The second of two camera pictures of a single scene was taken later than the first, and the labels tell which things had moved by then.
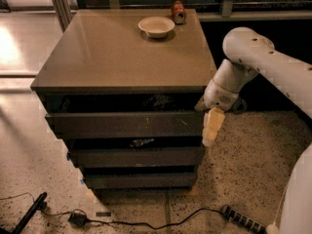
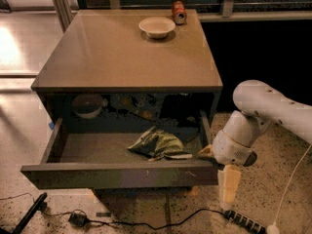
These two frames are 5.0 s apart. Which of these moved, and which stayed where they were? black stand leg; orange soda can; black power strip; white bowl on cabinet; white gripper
Moved: white gripper
Stayed: white bowl on cabinet; black stand leg; orange soda can; black power strip
